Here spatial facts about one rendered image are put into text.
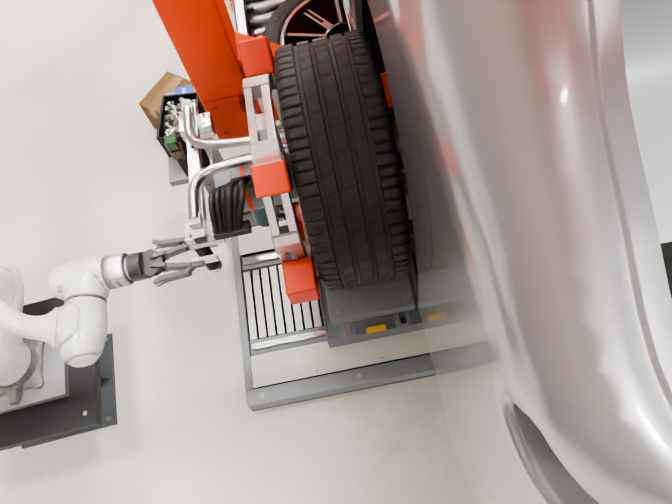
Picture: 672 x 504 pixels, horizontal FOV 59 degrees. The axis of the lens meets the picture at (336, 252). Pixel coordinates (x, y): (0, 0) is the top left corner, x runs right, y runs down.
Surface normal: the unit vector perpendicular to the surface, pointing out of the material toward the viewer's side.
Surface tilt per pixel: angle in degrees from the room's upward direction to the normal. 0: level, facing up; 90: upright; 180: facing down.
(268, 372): 0
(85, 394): 0
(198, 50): 90
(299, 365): 0
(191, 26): 90
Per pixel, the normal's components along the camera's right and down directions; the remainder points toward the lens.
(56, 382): -0.15, -0.41
